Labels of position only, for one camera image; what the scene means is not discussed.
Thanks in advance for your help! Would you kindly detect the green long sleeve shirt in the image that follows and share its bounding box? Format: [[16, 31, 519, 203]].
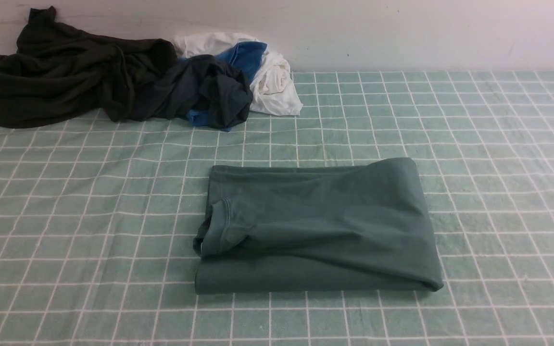
[[193, 158, 444, 294]]

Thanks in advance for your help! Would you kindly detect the white crumpled garment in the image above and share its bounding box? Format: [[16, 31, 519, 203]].
[[172, 32, 303, 116]]

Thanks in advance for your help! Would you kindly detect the dark grey crumpled garment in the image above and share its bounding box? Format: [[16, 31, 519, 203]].
[[128, 55, 253, 130]]

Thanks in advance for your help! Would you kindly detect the blue crumpled garment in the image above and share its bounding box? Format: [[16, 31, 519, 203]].
[[180, 41, 267, 132]]

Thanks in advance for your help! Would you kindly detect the green checkered tablecloth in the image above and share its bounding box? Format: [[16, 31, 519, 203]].
[[0, 71, 554, 346]]

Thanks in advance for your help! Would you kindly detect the dark olive crumpled garment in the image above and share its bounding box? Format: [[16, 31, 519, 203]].
[[0, 7, 177, 129]]

